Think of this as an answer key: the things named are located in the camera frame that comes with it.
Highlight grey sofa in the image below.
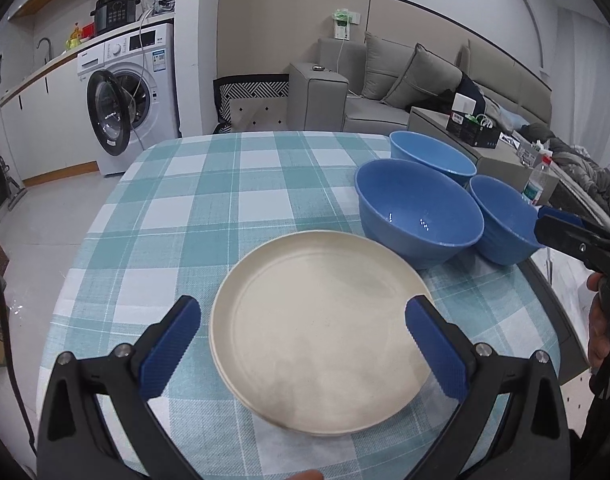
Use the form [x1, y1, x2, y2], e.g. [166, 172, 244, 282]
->
[289, 32, 553, 136]

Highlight grey sofa pillow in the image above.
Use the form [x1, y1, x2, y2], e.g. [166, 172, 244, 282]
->
[382, 43, 463, 110]
[361, 31, 418, 103]

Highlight plastic water bottle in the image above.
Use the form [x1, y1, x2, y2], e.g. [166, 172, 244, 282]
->
[522, 155, 553, 207]

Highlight person's right hand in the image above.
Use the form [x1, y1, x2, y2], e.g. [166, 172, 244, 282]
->
[586, 272, 610, 372]

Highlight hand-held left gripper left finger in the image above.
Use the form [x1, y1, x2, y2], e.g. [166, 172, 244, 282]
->
[36, 296, 202, 480]

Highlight white kitchen cabinets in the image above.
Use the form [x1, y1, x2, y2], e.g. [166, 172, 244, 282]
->
[0, 47, 102, 181]

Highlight white marble side table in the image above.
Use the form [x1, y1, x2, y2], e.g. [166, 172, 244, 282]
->
[530, 250, 600, 411]

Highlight cream round plate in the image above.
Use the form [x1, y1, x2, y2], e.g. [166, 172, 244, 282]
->
[210, 230, 434, 436]

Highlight white green wall device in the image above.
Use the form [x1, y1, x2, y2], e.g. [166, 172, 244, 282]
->
[331, 7, 362, 41]

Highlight black pressure cooker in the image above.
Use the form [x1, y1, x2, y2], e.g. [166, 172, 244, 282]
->
[91, 0, 142, 37]

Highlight blue bowl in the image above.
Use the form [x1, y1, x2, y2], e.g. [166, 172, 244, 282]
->
[389, 131, 478, 187]
[469, 175, 546, 266]
[355, 159, 484, 268]

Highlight black box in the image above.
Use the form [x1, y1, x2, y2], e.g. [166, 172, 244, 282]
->
[446, 112, 500, 150]

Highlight teal plaid tablecloth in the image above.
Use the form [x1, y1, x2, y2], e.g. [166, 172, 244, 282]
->
[37, 130, 578, 480]

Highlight black cable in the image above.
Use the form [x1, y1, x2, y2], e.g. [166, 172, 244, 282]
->
[0, 255, 38, 461]

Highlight grey side cabinet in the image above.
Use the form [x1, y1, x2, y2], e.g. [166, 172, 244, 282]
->
[407, 106, 563, 206]

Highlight small white green box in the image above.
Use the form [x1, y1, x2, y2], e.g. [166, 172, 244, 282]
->
[515, 137, 543, 161]

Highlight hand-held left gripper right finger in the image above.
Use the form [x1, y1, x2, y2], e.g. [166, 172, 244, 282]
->
[405, 295, 572, 480]

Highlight dark clothing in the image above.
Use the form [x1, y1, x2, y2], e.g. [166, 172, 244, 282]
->
[435, 72, 486, 111]

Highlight white washing machine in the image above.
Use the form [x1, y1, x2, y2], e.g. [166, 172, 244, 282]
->
[76, 22, 182, 177]

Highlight grey clothes pile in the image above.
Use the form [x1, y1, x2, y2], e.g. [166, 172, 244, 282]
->
[535, 127, 610, 211]

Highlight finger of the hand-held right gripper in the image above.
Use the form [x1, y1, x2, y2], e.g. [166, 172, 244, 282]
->
[537, 206, 610, 240]
[534, 214, 610, 272]

